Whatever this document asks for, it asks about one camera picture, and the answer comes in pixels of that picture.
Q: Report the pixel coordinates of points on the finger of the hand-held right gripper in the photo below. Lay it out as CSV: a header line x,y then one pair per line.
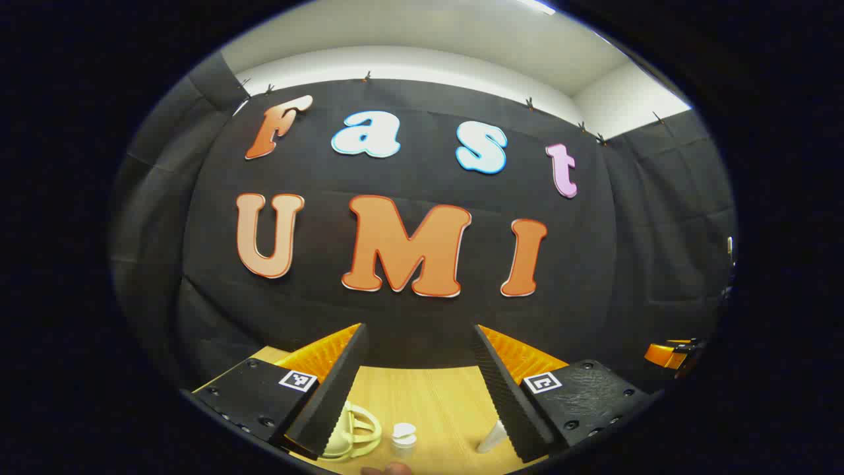
x,y
663,355

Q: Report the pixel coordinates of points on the white squeeze tube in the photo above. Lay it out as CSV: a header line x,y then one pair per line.
x,y
493,439

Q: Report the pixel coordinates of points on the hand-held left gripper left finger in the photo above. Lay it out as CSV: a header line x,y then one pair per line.
x,y
336,389

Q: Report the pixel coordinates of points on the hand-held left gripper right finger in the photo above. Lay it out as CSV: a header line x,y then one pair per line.
x,y
504,389

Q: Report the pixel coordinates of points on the white pump bottle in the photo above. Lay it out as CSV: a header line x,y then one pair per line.
x,y
403,442

